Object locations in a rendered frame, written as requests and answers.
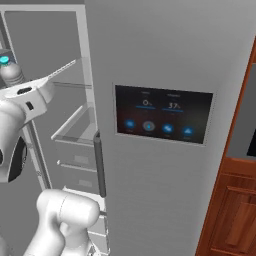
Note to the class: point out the white freezer drawer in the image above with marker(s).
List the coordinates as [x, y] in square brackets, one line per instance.
[78, 173]

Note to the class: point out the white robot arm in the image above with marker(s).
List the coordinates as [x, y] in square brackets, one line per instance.
[13, 133]

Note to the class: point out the grey fridge door with screen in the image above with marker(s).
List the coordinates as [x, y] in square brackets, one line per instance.
[156, 200]

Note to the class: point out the clear water bottle cyan cap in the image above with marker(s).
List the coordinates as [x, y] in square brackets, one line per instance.
[11, 74]

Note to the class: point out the clear glass freezer shelf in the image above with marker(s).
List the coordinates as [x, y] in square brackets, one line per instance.
[75, 71]
[78, 125]

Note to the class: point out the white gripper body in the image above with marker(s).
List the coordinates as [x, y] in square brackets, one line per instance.
[23, 85]

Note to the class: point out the brown wooden cabinet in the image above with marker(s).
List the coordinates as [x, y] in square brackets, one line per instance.
[230, 213]

